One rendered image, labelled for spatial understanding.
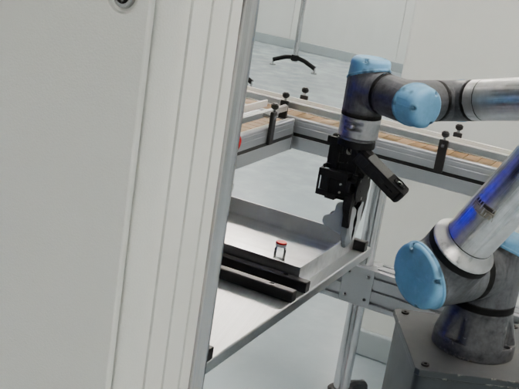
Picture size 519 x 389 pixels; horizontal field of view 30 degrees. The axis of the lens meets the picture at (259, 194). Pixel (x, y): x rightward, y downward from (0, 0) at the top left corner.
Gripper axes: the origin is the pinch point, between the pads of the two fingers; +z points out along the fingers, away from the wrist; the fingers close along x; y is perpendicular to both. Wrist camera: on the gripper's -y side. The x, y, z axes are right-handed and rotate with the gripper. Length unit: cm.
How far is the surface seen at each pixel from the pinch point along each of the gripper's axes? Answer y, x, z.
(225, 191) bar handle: -13, 82, -31
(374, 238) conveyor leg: 22, -87, 28
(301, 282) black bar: -0.3, 22.0, 1.7
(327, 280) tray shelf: -1.3, 11.6, 4.2
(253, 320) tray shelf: 0.3, 38.3, 3.6
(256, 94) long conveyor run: 65, -85, -5
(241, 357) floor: 68, -110, 91
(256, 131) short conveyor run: 49, -57, -2
